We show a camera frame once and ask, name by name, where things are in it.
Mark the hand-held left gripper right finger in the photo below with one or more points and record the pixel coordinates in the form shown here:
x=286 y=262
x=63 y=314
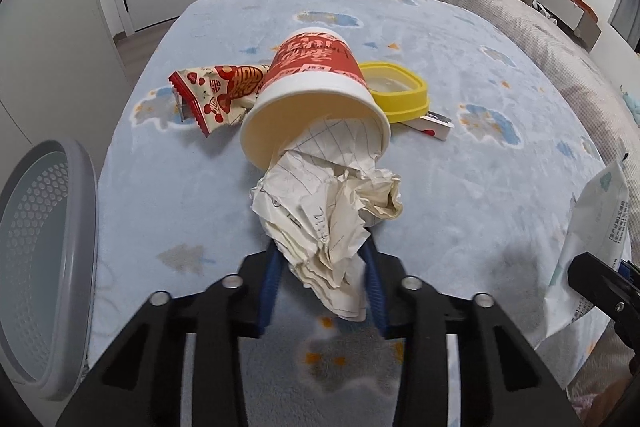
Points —
x=376 y=304

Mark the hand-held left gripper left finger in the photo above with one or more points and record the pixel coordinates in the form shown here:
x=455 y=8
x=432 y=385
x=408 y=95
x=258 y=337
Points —
x=270 y=294

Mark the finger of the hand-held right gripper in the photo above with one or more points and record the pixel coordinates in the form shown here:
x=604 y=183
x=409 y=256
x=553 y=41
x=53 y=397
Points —
x=595 y=279
x=631 y=268

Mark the pale blue plastic wrapper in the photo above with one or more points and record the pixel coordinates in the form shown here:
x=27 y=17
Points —
x=595 y=217

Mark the lined paper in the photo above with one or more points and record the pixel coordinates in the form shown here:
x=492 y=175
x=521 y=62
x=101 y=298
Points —
x=320 y=217

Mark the small white red box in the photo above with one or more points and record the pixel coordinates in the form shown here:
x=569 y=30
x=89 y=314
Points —
x=435 y=129

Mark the yellow plastic lid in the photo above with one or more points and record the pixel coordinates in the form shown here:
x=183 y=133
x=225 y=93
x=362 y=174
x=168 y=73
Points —
x=400 y=104

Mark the red patterned snack wrapper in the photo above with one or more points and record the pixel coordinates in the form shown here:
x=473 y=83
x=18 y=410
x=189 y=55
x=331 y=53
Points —
x=220 y=92

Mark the grey perforated wastebasket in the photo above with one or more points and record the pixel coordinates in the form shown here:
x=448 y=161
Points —
x=45 y=232

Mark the red paper cup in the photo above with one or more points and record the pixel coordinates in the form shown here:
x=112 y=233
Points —
x=310 y=62

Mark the pale blue printed blanket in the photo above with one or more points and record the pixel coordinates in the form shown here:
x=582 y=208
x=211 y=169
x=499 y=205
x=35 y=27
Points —
x=450 y=207

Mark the pink patterned cloth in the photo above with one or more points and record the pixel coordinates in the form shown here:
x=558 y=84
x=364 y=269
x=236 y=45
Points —
x=600 y=404

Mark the pale blue knitted toy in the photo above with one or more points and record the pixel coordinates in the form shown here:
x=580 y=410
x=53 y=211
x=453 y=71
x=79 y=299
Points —
x=629 y=104

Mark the grey curtain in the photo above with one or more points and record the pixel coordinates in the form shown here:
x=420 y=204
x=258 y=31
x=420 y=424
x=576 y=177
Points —
x=627 y=12

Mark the red flat item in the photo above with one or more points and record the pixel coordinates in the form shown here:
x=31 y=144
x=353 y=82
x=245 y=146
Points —
x=582 y=2

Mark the white desk unit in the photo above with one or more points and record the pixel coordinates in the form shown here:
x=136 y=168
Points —
x=560 y=2

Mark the beige bed cover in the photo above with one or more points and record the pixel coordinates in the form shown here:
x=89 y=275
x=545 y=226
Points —
x=500 y=7

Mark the white wardrobe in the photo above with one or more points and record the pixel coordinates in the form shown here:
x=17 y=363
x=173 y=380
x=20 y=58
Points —
x=50 y=32

